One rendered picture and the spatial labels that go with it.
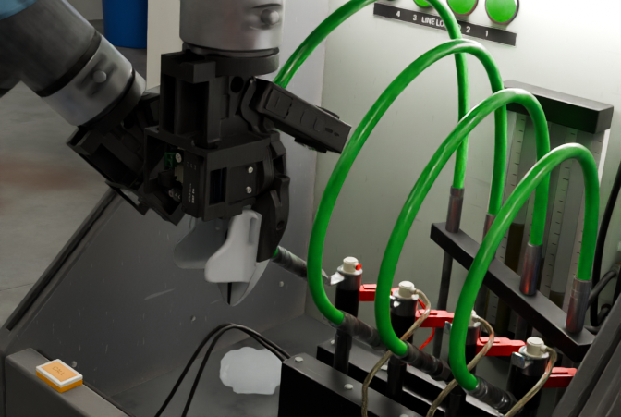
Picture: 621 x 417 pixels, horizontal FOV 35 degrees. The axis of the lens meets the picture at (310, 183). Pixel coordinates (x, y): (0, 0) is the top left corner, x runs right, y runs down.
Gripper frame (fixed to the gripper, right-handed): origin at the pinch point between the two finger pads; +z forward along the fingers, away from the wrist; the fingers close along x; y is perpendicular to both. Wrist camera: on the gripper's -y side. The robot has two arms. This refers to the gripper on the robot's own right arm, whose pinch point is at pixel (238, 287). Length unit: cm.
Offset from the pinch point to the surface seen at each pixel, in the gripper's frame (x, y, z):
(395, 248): 4.5, -14.6, -1.1
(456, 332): 12.2, -14.1, 3.8
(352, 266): -11.3, -28.6, 10.5
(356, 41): -37, -57, -7
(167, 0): -310, -245, 46
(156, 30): -325, -251, 63
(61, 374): -33.2, -4.8, 25.3
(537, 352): 12.7, -28.6, 10.9
